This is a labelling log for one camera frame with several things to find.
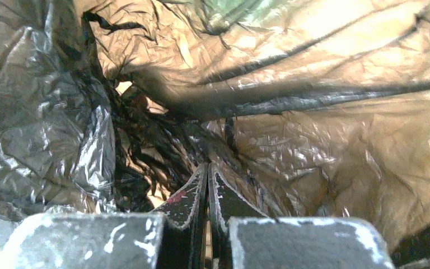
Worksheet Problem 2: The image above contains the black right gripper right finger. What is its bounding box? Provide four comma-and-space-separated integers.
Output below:
208, 163, 267, 268

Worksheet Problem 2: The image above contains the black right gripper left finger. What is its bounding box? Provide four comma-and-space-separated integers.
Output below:
152, 164, 208, 268

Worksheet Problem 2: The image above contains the black trash bag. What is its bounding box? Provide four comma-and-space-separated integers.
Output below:
0, 1, 430, 268

